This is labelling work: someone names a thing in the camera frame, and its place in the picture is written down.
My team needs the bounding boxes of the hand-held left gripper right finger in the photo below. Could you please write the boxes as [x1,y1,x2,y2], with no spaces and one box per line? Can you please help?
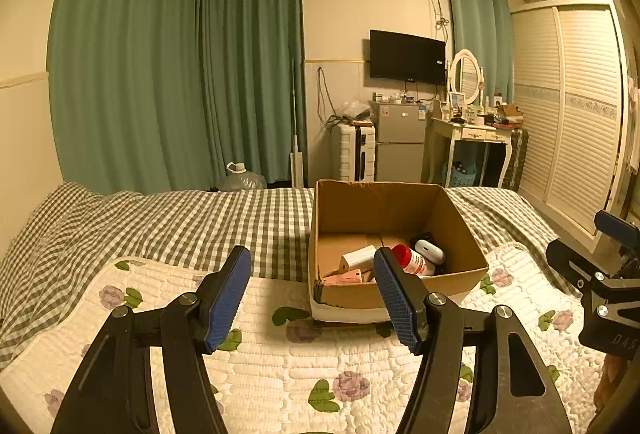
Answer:
[373,247,573,434]

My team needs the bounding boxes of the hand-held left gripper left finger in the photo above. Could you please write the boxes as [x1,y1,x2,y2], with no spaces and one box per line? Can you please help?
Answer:
[50,245,252,434]

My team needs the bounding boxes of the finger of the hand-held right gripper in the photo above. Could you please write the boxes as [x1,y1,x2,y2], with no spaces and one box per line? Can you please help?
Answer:
[546,239,640,321]
[594,209,640,247]

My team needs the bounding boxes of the red-capped white bottle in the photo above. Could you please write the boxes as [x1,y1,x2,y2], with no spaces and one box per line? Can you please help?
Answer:
[391,244,436,276]

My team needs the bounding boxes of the pink item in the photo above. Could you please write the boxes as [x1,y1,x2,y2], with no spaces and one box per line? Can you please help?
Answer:
[324,268,377,286]

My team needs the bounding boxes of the white plastic case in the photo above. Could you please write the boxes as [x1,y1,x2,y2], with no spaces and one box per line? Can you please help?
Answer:
[414,239,446,265]

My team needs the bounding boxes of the brown cardboard box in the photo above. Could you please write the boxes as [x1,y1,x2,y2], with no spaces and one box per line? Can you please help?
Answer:
[307,179,490,326]

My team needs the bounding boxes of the person's right hand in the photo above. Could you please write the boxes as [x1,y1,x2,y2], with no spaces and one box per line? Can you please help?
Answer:
[594,355,623,415]

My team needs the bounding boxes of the white floral quilt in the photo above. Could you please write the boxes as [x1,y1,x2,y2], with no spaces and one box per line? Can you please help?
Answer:
[0,241,606,434]

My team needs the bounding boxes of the green checkered bed sheet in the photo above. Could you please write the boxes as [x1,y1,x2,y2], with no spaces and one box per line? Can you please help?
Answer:
[0,181,576,370]

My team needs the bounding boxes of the clear water jug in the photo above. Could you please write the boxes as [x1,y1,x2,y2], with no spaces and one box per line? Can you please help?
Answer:
[217,161,267,191]

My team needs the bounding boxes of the white louvred wardrobe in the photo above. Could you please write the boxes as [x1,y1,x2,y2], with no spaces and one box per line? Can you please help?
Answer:
[510,0,632,250]

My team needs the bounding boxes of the dark suitcase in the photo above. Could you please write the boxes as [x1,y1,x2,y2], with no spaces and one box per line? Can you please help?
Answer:
[500,127,530,189]

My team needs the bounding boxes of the blue plastic basket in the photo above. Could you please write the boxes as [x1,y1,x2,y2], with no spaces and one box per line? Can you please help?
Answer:
[442,159,478,187]

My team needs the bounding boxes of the grey small fridge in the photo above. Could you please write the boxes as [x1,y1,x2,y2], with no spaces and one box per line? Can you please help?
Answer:
[370,100,428,183]

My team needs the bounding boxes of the white suitcase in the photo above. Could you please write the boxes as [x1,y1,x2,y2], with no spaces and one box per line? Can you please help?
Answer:
[332,121,377,182]

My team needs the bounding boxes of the white dressing table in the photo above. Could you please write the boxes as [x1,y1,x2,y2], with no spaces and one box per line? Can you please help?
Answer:
[422,114,516,187]

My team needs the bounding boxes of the clear plastic bag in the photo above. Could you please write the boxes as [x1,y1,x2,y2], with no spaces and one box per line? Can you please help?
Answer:
[340,100,373,122]

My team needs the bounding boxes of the white oval mirror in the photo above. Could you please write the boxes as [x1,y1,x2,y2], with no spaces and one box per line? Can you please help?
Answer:
[448,48,486,98]

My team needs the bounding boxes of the green corner curtain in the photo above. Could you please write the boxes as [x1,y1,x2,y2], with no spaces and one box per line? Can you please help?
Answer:
[197,0,306,188]

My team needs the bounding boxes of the narrow green curtain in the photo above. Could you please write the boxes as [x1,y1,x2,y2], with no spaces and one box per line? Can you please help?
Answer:
[444,0,515,98]

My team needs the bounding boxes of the large green curtain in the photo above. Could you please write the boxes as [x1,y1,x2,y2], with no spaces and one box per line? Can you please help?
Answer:
[47,0,211,195]

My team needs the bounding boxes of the hanging wall cable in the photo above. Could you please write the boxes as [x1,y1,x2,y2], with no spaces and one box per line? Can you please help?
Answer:
[316,67,341,128]

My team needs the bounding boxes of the black wall television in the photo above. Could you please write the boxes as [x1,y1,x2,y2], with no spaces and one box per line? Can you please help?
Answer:
[369,29,447,86]

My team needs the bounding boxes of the air conditioner cables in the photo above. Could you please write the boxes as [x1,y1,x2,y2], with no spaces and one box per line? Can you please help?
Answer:
[432,0,449,33]

